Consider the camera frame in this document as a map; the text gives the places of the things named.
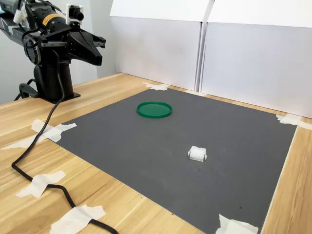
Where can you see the small white plastic terminal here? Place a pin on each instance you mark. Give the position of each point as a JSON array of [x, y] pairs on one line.
[[197, 153]]

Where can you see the round green lid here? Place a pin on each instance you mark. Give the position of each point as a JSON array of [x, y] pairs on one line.
[[154, 108]]

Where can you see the white masking tape piece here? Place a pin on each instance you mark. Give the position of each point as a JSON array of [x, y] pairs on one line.
[[56, 131], [234, 225], [156, 86], [41, 184], [75, 219], [287, 119], [22, 143]]

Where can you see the dark grey mat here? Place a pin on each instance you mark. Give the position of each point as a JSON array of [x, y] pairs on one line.
[[170, 170]]

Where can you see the white partition box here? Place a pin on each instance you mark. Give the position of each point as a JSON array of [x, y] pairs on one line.
[[256, 68]]

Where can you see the small white wrist camera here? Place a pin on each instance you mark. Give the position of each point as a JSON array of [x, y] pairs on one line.
[[78, 15]]

